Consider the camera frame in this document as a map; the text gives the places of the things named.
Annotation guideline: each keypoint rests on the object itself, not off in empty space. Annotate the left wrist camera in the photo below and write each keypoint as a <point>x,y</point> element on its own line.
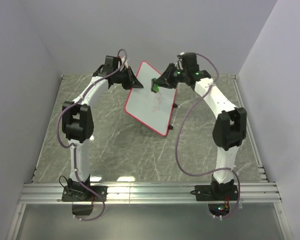
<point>123,63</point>

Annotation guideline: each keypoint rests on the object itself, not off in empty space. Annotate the pink framed whiteboard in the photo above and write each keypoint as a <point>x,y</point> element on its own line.
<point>154,110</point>

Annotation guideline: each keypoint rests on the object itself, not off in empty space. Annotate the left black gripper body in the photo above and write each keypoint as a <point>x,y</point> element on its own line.
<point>123,78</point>

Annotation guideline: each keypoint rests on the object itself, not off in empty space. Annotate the aluminium mounting rail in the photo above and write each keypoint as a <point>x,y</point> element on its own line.
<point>147,193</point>

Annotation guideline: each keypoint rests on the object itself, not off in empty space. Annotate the green whiteboard eraser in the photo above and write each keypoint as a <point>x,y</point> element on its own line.
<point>154,85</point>

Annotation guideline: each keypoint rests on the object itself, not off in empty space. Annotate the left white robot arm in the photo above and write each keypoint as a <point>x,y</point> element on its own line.
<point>76,121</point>

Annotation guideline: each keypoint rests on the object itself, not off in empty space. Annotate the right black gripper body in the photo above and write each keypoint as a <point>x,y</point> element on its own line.
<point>179,75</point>

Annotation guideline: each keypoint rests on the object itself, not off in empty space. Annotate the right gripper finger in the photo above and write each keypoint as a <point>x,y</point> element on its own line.
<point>166,82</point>
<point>169,72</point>

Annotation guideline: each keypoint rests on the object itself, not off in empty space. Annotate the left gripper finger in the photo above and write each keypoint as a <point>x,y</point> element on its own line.
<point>131,75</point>
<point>134,83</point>

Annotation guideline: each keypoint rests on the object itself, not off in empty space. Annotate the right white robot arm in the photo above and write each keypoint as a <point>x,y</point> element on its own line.
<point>230,128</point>

